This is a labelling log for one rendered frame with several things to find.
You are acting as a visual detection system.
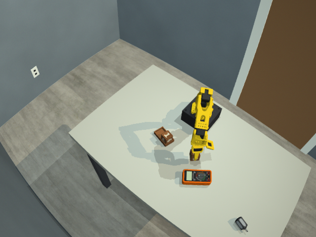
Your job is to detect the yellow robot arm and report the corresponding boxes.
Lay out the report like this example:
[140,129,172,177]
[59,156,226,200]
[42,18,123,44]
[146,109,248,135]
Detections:
[191,87,213,145]

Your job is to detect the orange digital multimeter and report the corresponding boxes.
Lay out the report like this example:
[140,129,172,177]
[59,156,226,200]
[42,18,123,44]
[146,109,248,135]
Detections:
[182,169,212,185]

